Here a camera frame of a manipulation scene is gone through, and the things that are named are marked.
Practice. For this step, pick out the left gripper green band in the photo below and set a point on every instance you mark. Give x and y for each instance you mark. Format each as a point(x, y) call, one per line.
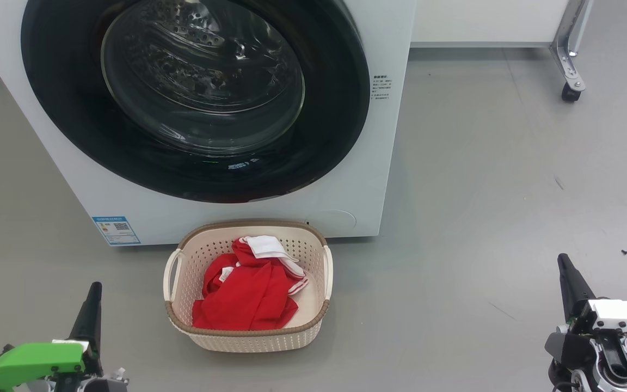
point(30, 362)

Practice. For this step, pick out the red shirt white trim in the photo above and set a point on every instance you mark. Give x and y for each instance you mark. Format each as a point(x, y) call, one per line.
point(248, 305)

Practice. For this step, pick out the round black glass washer door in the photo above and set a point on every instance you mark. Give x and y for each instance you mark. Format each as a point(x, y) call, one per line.
point(183, 163)

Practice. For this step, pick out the red shorts white stripes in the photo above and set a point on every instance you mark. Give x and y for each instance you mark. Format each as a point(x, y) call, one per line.
point(264, 246)

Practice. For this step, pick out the cream perforated laundry basket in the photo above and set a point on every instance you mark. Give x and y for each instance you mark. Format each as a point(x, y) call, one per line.
point(248, 337)

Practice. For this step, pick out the white front-load washing machine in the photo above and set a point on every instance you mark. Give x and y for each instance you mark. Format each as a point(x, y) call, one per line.
point(389, 136)

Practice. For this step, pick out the blue white energy label sticker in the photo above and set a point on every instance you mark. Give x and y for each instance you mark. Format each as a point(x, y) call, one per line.
point(116, 231)

